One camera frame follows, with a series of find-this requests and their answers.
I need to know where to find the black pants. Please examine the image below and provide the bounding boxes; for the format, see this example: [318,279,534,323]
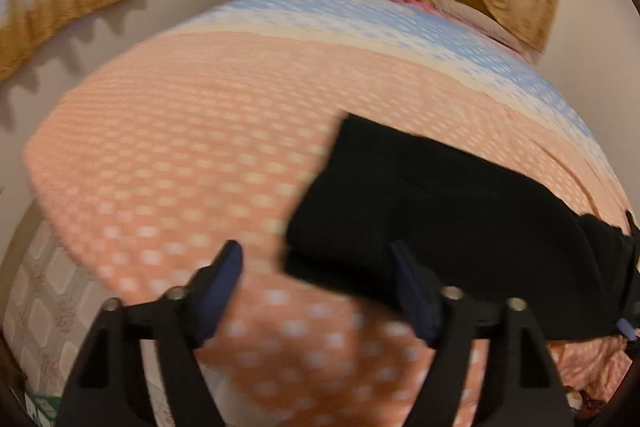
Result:
[283,115,639,341]

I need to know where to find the patterned mattress side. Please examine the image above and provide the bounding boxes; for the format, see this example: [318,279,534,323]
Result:
[0,218,166,427]

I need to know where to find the pink blue polka-dot bedspread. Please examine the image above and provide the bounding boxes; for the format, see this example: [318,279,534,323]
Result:
[25,0,630,426]

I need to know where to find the striped pillow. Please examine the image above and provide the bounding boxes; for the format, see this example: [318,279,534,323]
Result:
[430,0,523,52]

